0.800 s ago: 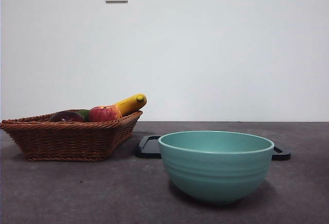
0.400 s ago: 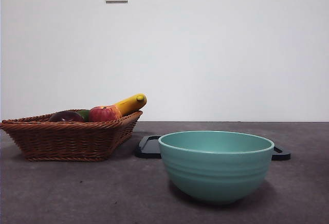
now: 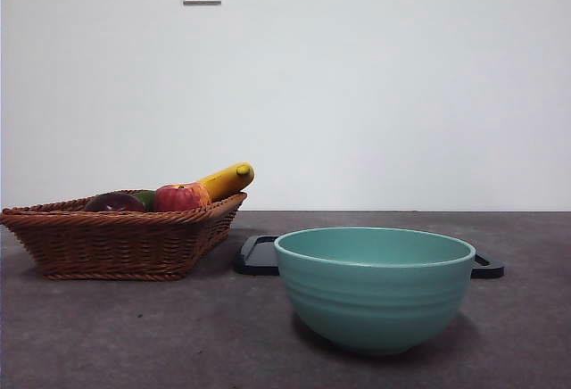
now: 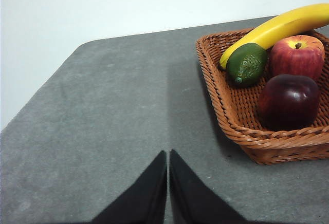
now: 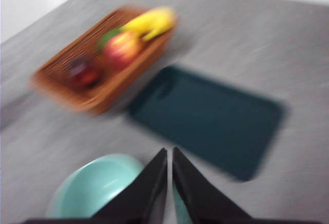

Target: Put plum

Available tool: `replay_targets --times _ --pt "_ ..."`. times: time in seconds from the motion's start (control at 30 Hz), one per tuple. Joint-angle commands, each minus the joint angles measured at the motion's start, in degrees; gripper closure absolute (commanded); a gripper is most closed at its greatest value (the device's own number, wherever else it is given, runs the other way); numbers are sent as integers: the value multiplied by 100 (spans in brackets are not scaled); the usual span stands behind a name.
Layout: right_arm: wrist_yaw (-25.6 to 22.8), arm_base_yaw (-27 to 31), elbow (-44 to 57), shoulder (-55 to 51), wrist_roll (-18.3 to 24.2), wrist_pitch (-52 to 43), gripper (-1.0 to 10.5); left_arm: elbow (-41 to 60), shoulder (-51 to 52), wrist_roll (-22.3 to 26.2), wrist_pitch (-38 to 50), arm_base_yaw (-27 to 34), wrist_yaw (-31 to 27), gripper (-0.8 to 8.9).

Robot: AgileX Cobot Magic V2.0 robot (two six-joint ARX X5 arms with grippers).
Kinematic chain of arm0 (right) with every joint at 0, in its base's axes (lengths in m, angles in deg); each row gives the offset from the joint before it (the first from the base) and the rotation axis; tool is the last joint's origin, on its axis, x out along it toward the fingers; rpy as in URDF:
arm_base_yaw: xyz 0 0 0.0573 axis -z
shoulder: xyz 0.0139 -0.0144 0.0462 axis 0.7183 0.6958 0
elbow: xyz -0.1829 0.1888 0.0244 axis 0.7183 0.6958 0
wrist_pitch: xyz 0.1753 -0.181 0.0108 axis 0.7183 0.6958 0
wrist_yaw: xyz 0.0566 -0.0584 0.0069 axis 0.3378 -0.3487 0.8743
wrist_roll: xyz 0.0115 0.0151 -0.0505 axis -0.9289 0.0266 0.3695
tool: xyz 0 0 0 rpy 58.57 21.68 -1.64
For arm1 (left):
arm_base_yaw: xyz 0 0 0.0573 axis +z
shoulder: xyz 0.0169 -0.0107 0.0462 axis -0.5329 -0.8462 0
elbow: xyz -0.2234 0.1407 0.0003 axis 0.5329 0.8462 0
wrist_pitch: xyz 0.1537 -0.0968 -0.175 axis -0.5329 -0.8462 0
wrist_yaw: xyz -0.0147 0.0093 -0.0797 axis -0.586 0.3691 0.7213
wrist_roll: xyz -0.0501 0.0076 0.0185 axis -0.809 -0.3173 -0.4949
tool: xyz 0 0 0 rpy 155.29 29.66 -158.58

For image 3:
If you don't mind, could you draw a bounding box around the dark rectangular tray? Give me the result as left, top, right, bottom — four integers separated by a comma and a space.
233, 235, 507, 279

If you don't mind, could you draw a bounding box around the teal ribbed bowl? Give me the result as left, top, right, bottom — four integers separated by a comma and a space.
273, 227, 476, 358

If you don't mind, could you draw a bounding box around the dark purple plum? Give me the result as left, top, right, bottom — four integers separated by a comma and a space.
83, 192, 146, 213

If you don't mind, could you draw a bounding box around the brown wicker basket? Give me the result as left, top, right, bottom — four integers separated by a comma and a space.
0, 191, 248, 281

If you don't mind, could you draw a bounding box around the red apple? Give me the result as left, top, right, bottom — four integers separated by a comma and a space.
153, 183, 212, 212

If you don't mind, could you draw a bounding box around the yellow banana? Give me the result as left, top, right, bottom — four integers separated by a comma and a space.
195, 161, 256, 203

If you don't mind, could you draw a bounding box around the green fruit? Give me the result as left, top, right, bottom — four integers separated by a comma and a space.
133, 189, 157, 211

